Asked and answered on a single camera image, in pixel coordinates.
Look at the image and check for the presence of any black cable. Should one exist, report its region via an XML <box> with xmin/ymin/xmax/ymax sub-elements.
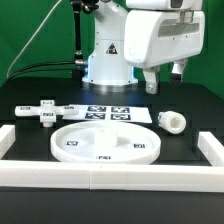
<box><xmin>6</xmin><ymin>60</ymin><xmax>88</xmax><ymax>83</ymax></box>

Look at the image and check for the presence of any grey cable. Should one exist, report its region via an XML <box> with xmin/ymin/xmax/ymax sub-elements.
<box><xmin>6</xmin><ymin>0</ymin><xmax>64</xmax><ymax>78</ymax></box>

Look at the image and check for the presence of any white front fence bar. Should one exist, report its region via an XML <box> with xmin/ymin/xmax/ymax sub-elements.
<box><xmin>0</xmin><ymin>160</ymin><xmax>224</xmax><ymax>193</ymax></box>

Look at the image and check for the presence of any white round table top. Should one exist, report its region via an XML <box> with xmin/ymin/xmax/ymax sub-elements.
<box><xmin>50</xmin><ymin>121</ymin><xmax>161</xmax><ymax>164</ymax></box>

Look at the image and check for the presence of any white fence bar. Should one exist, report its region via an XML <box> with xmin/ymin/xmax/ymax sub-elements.
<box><xmin>0</xmin><ymin>125</ymin><xmax>15</xmax><ymax>160</ymax></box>
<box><xmin>0</xmin><ymin>160</ymin><xmax>224</xmax><ymax>193</ymax></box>
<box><xmin>197</xmin><ymin>131</ymin><xmax>224</xmax><ymax>167</ymax></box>

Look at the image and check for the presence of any white right fence bar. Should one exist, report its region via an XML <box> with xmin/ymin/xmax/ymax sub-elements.
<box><xmin>197</xmin><ymin>131</ymin><xmax>224</xmax><ymax>167</ymax></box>

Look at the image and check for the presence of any black camera stand pole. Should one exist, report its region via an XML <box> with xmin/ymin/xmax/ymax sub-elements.
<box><xmin>69</xmin><ymin>0</ymin><xmax>99</xmax><ymax>66</ymax></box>

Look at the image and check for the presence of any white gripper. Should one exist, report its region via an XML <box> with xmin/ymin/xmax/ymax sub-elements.
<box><xmin>124</xmin><ymin>10</ymin><xmax>205</xmax><ymax>94</ymax></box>

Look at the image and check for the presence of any white left fence bar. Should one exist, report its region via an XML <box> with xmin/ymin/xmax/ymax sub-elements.
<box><xmin>0</xmin><ymin>125</ymin><xmax>15</xmax><ymax>160</ymax></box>

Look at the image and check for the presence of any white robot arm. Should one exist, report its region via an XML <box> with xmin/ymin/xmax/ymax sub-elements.
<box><xmin>83</xmin><ymin>0</ymin><xmax>205</xmax><ymax>94</ymax></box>

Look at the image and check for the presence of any paper sheet with markers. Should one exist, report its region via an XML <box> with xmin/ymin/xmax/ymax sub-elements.
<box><xmin>63</xmin><ymin>105</ymin><xmax>152</xmax><ymax>123</ymax></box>

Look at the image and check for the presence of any white cross-shaped table base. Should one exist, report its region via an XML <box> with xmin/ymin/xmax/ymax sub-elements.
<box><xmin>15</xmin><ymin>100</ymin><xmax>79</xmax><ymax>127</ymax></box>

